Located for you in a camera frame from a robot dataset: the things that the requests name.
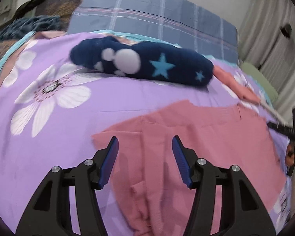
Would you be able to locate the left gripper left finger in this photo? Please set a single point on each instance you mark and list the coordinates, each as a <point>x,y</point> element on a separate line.
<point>48,211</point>

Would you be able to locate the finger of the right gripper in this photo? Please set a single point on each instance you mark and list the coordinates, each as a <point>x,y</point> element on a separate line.
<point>282,129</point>

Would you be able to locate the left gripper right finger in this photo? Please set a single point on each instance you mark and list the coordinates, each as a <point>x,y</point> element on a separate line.
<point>242,210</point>

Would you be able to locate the pink shirt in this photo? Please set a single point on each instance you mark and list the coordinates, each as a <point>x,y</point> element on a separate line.
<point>146,182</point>

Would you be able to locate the right hand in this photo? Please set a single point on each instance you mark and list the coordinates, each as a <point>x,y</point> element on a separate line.
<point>289,159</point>

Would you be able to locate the green pillow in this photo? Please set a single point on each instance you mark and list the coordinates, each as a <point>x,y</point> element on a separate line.
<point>252,71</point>

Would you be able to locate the orange folded shirt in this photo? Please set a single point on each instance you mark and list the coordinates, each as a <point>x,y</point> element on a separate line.
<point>242,92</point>

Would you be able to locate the beige curtain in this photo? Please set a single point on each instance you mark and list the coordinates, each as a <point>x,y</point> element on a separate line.
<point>262,44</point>

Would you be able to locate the black floor lamp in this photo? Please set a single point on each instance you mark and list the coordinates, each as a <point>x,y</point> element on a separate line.
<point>286,30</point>

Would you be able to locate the purple floral bedsheet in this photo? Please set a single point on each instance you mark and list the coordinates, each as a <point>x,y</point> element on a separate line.
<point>50,109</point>

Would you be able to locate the navy star fleece garment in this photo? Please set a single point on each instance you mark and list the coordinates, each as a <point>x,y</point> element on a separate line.
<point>144,60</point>

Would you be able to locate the teal knit blanket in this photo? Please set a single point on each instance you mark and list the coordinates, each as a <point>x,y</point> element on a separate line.
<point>21,27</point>

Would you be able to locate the blue plaid pillow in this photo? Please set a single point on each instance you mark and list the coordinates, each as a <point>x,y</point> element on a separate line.
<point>177,22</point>

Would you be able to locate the dark floral pillow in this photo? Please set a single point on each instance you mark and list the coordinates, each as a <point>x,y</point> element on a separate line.
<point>62,8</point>

